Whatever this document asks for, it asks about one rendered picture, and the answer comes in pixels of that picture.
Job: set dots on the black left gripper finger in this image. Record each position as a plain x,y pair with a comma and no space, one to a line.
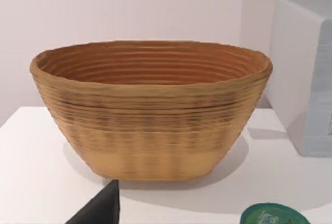
103,207

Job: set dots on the brown woven basket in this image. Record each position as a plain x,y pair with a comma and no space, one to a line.
151,112

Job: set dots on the green bottle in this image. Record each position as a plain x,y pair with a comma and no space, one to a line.
272,215

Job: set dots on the pale grey box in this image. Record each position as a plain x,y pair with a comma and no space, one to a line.
301,78

